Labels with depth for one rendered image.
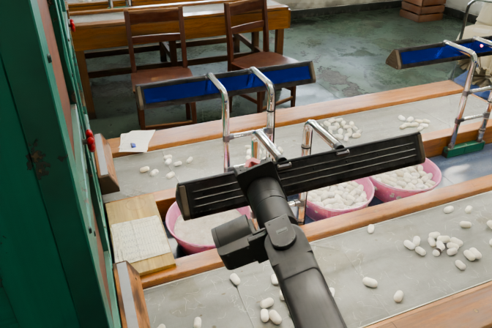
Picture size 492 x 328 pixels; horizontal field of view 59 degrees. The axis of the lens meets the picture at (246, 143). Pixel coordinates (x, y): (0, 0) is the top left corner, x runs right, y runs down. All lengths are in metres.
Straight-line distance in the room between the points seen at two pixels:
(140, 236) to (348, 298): 0.59
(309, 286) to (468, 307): 0.73
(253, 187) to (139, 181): 0.92
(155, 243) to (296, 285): 0.77
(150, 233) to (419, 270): 0.75
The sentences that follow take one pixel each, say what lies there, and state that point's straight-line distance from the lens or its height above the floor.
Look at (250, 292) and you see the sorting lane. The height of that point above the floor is 0.74.
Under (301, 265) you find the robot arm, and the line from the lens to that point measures 0.57.
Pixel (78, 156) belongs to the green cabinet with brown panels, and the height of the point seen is 1.27.
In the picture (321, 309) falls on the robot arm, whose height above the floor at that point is 1.22.
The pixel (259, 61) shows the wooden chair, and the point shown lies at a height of 0.46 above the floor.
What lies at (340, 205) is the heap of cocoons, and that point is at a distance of 1.47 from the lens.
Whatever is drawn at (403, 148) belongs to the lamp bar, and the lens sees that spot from 1.14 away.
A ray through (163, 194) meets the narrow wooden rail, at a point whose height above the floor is 0.76.
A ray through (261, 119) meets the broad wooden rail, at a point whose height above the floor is 0.76.
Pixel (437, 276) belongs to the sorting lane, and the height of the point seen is 0.74.
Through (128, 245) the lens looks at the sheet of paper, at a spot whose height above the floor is 0.78.
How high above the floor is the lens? 1.64
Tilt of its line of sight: 30 degrees down
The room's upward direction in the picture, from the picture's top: straight up
